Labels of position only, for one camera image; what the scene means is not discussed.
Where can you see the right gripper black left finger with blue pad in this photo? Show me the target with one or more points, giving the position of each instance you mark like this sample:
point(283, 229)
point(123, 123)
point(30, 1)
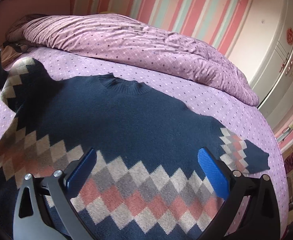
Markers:
point(32, 219)

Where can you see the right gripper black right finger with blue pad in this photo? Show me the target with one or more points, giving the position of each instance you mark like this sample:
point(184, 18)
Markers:
point(261, 217)

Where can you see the navy argyle knit sweater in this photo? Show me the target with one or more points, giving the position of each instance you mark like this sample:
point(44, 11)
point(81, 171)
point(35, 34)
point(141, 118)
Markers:
point(147, 182)

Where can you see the brown pillow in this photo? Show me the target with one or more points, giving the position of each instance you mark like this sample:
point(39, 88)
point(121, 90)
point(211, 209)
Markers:
point(8, 53)

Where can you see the purple dotted bed sheet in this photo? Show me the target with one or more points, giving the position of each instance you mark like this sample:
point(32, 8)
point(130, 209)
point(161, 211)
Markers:
point(241, 119)

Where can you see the mauve dotted quilt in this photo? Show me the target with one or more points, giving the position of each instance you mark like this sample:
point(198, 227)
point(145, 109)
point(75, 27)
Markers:
point(121, 39)

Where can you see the white wardrobe with stickers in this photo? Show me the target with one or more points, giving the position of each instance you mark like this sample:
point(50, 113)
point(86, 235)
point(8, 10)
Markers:
point(263, 51)

